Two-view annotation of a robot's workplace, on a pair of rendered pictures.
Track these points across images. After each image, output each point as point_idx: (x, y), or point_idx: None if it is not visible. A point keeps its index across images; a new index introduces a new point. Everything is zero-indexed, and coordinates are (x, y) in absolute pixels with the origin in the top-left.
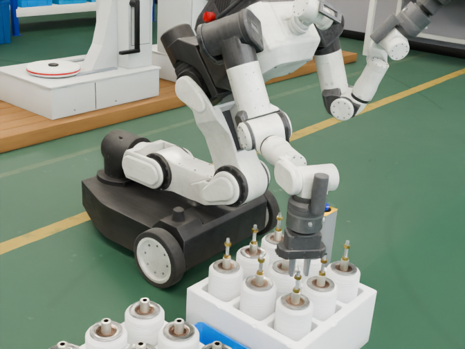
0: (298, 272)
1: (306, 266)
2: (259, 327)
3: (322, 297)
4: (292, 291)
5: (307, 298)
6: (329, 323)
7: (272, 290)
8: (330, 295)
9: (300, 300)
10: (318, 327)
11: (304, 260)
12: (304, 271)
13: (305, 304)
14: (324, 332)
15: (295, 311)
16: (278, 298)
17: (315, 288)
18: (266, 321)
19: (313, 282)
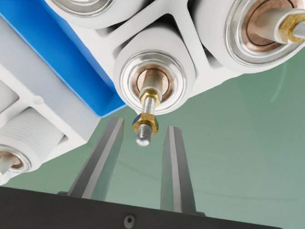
0: (140, 145)
1: (162, 180)
2: (96, 56)
3: (231, 70)
4: (140, 95)
5: (185, 84)
6: (220, 76)
7: (112, 15)
8: (254, 72)
9: (168, 82)
10: (194, 83)
11: (168, 175)
12: (166, 140)
13: (169, 102)
14: (197, 93)
15: (140, 111)
16: (122, 52)
17: (233, 46)
18: (112, 43)
19: (255, 7)
